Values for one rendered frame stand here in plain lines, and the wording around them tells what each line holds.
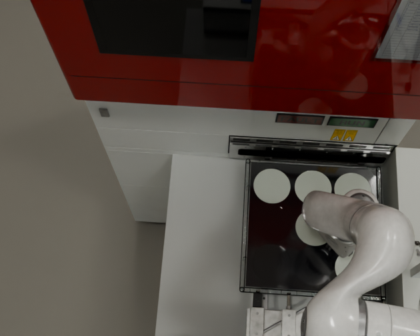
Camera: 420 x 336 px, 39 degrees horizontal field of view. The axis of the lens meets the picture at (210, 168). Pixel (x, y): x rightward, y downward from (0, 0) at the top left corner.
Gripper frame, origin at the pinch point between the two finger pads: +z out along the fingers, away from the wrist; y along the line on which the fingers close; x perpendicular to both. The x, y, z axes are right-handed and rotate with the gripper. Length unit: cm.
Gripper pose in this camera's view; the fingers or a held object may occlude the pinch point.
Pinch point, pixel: (333, 243)
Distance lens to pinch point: 160.9
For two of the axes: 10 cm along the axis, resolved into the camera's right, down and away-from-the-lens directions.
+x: 7.7, -5.9, 2.3
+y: 6.3, 7.2, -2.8
